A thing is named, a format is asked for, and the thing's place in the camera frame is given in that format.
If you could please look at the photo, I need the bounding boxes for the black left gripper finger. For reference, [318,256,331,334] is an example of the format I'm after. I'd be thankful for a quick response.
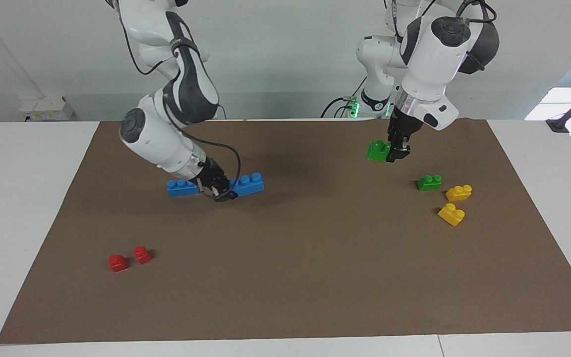
[386,144,411,164]

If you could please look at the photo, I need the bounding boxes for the black right arm strap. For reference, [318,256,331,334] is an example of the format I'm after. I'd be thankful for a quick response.
[169,37,202,59]

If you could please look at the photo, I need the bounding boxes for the brown table mat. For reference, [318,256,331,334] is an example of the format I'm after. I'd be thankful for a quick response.
[0,119,571,344]

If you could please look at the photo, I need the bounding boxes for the blue three-stud toy brick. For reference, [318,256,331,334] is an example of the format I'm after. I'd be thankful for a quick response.
[228,172,265,199]
[167,178,201,197]

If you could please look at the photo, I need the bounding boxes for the green two-stud toy brick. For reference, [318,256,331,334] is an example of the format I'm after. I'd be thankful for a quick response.
[416,175,443,192]
[367,140,393,162]

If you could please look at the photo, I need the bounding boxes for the yellow two-stud toy brick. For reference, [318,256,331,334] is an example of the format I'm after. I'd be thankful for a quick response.
[437,203,466,227]
[446,184,473,202]

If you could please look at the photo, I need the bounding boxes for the white power strip box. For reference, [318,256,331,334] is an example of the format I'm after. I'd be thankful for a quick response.
[19,96,76,122]

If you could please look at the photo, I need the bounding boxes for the black left base cables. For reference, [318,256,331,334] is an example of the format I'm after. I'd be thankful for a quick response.
[320,74,368,119]

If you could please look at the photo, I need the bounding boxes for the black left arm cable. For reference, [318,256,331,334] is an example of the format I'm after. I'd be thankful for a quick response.
[384,0,497,35]

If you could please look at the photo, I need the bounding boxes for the white side desk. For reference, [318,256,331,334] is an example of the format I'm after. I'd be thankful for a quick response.
[524,87,571,121]

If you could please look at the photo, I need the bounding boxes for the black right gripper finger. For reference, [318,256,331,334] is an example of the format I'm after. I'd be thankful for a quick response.
[214,185,239,203]

